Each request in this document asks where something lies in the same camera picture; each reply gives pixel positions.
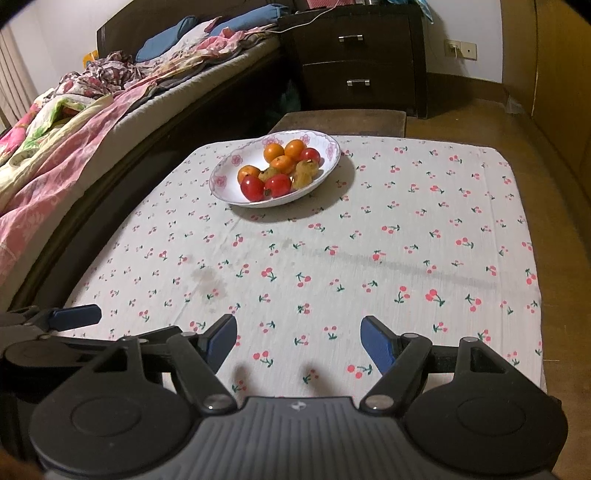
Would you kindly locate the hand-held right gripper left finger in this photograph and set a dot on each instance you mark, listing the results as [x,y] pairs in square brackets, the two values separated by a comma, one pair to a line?
[221,342]

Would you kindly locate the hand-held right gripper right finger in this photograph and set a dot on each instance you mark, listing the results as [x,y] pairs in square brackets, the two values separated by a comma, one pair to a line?
[376,344]

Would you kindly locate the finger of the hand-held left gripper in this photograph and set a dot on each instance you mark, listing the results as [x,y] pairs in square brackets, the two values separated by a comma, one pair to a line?
[76,316]
[69,347]

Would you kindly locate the red tomato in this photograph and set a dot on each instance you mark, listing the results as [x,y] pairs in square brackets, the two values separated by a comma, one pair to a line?
[252,188]
[277,184]
[310,154]

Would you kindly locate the white pink flower plate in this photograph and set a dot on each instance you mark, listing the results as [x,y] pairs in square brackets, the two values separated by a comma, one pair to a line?
[225,183]

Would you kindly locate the orange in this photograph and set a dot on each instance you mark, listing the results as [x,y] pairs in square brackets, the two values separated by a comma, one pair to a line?
[294,148]
[248,173]
[282,164]
[274,151]

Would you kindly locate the cherry print tablecloth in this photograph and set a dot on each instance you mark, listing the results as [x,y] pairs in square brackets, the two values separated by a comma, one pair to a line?
[369,230]

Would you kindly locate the pink floral blanket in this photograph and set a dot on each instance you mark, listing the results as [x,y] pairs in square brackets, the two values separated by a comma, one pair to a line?
[46,184]

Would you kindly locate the yellow green floral quilt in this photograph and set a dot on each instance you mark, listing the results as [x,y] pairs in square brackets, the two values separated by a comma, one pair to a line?
[51,120]

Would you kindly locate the low wooden bench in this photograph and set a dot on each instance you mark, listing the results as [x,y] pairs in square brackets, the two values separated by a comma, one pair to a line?
[351,122]

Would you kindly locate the beige curtain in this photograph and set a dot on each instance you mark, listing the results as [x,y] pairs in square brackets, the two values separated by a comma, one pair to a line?
[14,83]

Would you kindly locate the grey mattress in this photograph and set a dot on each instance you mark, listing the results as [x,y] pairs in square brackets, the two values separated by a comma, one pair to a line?
[184,94]

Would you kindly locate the patterned cloth heap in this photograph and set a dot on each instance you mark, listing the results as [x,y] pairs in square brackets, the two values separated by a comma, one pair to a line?
[111,70]

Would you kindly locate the dark nightstand drawer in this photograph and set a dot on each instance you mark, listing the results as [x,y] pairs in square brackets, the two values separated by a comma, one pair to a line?
[392,90]
[383,46]

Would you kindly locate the green bag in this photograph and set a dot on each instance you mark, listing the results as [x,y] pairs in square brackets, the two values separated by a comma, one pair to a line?
[291,97]

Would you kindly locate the blue pillow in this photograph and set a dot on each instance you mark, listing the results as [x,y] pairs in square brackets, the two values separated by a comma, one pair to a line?
[161,44]

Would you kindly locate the dark wooden bed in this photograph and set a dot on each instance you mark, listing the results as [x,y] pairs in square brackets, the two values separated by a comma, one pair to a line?
[124,32]

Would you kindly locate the dark wooden nightstand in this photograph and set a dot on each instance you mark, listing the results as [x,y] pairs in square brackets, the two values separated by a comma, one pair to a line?
[419,55]

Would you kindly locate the tan wooden cabinet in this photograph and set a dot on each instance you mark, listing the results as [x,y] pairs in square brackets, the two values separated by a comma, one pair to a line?
[554,69]

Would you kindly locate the blue plastic bag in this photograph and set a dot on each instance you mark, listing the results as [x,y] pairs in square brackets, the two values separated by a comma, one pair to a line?
[427,11]

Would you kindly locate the pink plastic basket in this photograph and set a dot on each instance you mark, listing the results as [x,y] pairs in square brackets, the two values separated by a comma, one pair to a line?
[323,3]

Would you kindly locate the wall socket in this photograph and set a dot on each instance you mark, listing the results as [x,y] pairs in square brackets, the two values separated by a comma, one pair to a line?
[468,50]

